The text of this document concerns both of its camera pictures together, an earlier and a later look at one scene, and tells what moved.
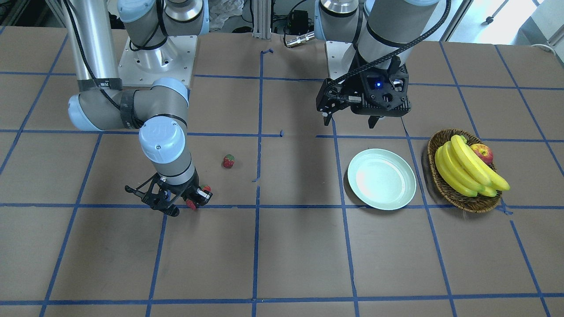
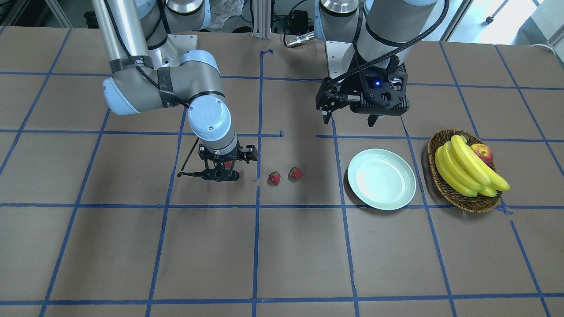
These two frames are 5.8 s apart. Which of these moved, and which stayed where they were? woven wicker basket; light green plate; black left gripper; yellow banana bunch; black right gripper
Moved: black right gripper
Stayed: light green plate; black left gripper; yellow banana bunch; woven wicker basket
